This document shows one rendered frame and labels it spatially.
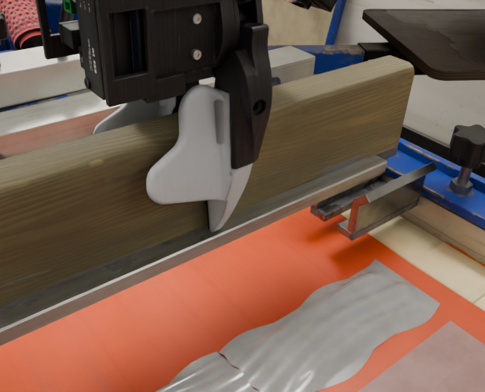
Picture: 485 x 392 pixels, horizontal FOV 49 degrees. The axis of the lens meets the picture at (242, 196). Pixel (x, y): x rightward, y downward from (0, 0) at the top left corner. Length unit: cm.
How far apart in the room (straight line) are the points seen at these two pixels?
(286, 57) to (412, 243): 30
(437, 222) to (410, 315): 12
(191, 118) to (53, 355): 23
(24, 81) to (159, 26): 35
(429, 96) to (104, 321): 236
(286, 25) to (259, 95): 286
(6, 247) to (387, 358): 28
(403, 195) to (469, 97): 207
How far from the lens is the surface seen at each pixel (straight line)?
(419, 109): 272
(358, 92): 37
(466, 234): 53
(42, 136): 54
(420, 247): 54
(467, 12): 143
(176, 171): 27
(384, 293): 46
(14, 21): 76
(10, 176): 26
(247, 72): 25
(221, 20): 25
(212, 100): 27
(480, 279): 52
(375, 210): 49
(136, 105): 31
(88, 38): 24
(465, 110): 259
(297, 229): 53
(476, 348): 46
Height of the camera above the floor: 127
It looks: 34 degrees down
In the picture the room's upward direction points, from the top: 3 degrees clockwise
